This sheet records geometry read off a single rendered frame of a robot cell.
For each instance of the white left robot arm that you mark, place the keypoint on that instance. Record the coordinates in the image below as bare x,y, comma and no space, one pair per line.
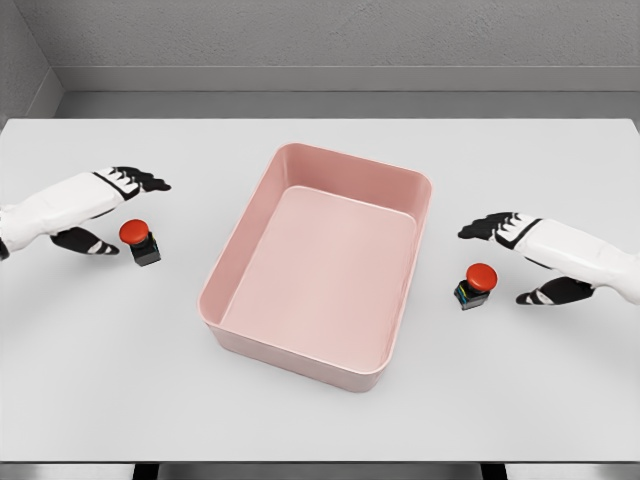
22,222

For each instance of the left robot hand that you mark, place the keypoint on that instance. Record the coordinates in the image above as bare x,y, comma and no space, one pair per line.
82,197

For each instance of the red button industrial switch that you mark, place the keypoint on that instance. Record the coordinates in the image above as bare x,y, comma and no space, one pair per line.
141,241
476,285

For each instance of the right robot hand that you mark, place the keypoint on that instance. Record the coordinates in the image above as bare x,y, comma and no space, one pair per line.
555,245

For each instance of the pink plastic basket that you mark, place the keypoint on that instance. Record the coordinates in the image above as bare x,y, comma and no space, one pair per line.
320,270

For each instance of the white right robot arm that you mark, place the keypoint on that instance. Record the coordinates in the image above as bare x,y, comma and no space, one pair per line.
622,272

